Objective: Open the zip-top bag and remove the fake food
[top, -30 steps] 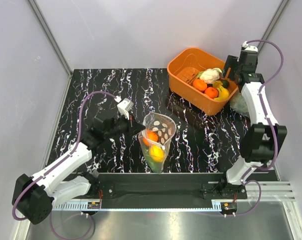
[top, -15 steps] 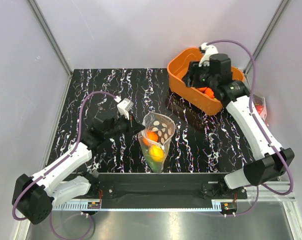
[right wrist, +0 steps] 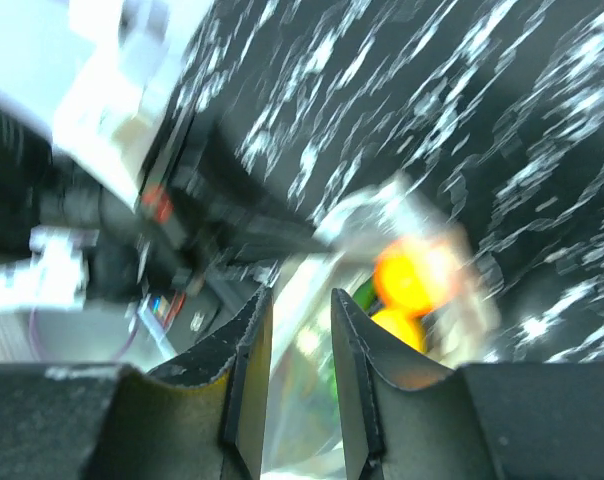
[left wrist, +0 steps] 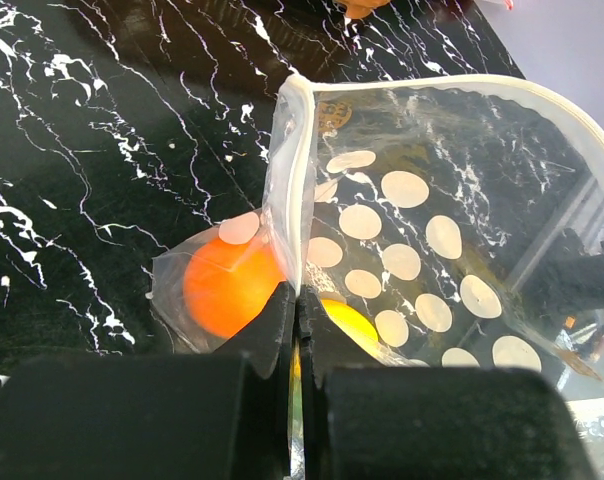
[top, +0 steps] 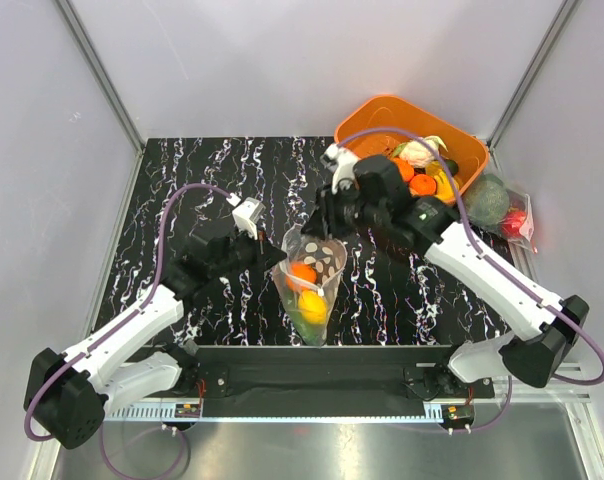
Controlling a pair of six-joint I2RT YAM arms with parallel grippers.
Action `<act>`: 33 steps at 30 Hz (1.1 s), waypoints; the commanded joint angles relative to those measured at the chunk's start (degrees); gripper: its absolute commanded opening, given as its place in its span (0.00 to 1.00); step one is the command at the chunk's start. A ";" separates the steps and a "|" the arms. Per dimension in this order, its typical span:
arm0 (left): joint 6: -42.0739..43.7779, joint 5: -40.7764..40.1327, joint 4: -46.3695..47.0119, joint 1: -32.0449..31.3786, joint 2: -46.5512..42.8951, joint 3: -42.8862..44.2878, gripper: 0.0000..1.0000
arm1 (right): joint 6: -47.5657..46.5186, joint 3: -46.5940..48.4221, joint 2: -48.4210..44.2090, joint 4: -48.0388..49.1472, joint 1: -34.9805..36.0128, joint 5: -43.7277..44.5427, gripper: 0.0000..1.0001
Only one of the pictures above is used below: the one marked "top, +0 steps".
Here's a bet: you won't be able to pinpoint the white fake cauliflower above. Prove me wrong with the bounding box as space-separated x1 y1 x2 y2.
391 135 448 169

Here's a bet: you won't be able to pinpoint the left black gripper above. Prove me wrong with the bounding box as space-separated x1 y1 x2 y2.
211 223 287 280

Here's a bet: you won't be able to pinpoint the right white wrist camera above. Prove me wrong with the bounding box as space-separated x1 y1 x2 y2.
321 143 359 194

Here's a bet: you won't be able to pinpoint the red fake apple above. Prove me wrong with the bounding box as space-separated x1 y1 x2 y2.
500 210 527 238

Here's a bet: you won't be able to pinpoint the orange plastic basket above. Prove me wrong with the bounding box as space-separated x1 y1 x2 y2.
334 95 489 195

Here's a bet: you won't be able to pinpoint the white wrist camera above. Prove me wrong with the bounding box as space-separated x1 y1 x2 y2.
228 194 265 240
321 143 359 194

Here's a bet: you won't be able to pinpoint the green fake cucumber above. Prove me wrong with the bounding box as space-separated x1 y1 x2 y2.
292 315 327 346

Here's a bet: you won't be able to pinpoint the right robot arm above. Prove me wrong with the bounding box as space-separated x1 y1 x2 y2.
302 145 589 397

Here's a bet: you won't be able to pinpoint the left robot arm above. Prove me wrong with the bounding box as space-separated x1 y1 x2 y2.
24 230 287 450

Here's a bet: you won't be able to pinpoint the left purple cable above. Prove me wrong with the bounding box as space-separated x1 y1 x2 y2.
22 183 236 441

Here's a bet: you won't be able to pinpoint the green fake melon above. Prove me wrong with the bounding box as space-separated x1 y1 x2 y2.
463 175 510 226

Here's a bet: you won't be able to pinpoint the yellow fake lemon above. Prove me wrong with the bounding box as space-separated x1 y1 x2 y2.
298 290 328 324

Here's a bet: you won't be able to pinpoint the clear polka dot zip bag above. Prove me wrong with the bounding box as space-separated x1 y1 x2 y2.
272 225 347 331

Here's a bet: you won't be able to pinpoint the slotted cable duct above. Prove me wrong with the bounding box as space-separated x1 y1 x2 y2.
105 398 443 425

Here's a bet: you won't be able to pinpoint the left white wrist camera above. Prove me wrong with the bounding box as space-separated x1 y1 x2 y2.
228 194 265 240

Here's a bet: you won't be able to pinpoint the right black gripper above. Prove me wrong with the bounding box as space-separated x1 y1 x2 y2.
300 181 388 243

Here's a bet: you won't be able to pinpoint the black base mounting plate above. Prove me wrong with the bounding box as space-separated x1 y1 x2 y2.
140 346 495 413

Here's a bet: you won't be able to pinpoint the fake orange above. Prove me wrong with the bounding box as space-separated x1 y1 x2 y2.
392 158 415 183
409 174 437 196
286 262 317 292

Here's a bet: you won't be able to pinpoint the dark green fake avocado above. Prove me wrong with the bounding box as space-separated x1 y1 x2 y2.
444 159 459 177

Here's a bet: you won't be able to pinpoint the yellow fake bananas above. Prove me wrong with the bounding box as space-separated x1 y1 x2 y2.
426 161 460 204

